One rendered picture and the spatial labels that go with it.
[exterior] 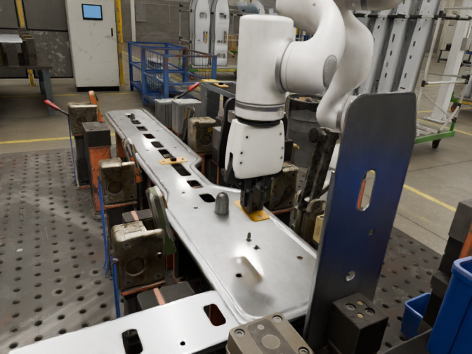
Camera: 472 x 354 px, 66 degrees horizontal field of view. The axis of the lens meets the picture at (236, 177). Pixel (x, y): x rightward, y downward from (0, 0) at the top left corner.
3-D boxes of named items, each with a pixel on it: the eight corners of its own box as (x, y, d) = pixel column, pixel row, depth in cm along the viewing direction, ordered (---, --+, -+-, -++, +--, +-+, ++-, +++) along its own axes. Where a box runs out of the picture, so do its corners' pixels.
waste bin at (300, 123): (269, 156, 417) (275, 93, 388) (307, 152, 440) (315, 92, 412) (294, 173, 376) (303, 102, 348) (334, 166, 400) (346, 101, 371)
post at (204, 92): (197, 175, 177) (199, 83, 160) (211, 173, 180) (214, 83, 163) (203, 180, 171) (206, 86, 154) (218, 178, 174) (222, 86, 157)
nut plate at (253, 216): (232, 202, 72) (232, 197, 71) (248, 199, 74) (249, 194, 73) (253, 222, 65) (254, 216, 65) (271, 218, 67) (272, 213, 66)
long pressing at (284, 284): (96, 113, 162) (95, 109, 161) (146, 110, 172) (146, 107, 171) (245, 339, 51) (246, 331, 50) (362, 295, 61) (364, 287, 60)
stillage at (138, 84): (130, 90, 741) (127, 41, 704) (168, 89, 775) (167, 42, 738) (142, 102, 643) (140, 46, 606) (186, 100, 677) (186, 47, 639)
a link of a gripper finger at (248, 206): (246, 173, 67) (244, 205, 70) (230, 175, 66) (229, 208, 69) (254, 180, 65) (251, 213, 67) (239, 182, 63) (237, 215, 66)
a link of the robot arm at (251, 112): (270, 95, 67) (268, 111, 68) (227, 97, 63) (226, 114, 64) (297, 104, 60) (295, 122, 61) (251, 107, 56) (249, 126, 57)
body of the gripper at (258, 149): (272, 107, 67) (267, 163, 72) (223, 109, 63) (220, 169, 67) (296, 116, 61) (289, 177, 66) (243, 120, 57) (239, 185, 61)
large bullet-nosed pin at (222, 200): (212, 215, 83) (213, 189, 81) (224, 213, 85) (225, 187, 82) (218, 222, 81) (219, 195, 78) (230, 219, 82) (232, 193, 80)
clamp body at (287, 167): (244, 278, 108) (253, 161, 93) (276, 269, 113) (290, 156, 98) (260, 298, 100) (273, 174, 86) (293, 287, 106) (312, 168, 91)
